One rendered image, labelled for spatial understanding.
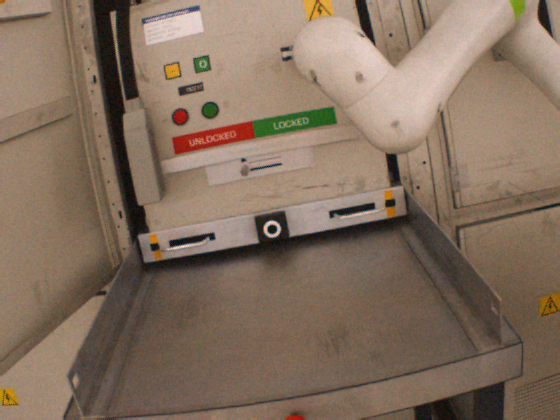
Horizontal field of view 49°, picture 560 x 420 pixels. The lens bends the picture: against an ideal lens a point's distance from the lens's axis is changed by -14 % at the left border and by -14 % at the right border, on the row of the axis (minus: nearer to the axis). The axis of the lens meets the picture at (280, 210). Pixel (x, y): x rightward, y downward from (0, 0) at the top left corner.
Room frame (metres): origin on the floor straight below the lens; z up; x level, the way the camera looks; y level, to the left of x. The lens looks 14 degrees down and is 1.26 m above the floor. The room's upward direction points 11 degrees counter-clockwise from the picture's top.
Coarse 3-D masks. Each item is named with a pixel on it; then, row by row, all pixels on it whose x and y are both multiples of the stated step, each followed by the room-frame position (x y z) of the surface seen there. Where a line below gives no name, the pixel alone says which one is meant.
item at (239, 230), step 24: (360, 192) 1.36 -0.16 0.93; (240, 216) 1.35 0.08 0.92; (288, 216) 1.35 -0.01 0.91; (312, 216) 1.35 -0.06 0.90; (360, 216) 1.35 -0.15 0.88; (144, 240) 1.35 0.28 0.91; (168, 240) 1.35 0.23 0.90; (192, 240) 1.35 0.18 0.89; (216, 240) 1.35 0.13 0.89; (240, 240) 1.35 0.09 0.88
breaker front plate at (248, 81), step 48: (192, 0) 1.36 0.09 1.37; (240, 0) 1.36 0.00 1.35; (288, 0) 1.36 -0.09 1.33; (336, 0) 1.36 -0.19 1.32; (144, 48) 1.37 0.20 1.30; (192, 48) 1.36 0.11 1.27; (240, 48) 1.36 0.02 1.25; (144, 96) 1.37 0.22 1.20; (192, 96) 1.36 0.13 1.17; (240, 96) 1.36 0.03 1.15; (288, 96) 1.36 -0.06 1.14; (336, 144) 1.36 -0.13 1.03; (192, 192) 1.36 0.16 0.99; (240, 192) 1.36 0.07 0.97; (288, 192) 1.36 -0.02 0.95; (336, 192) 1.36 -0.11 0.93
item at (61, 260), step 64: (0, 0) 1.15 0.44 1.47; (0, 64) 1.17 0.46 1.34; (64, 64) 1.39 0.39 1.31; (0, 128) 1.11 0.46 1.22; (64, 128) 1.35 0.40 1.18; (0, 192) 1.10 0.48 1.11; (64, 192) 1.30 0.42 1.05; (0, 256) 1.05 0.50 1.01; (64, 256) 1.25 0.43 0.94; (0, 320) 1.00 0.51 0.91; (64, 320) 1.15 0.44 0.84
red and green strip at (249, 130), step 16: (304, 112) 1.36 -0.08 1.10; (320, 112) 1.36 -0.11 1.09; (224, 128) 1.36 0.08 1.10; (240, 128) 1.36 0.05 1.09; (256, 128) 1.36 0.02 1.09; (272, 128) 1.36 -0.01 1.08; (288, 128) 1.36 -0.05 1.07; (304, 128) 1.36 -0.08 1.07; (176, 144) 1.36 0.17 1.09; (192, 144) 1.36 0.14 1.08; (208, 144) 1.36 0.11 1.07
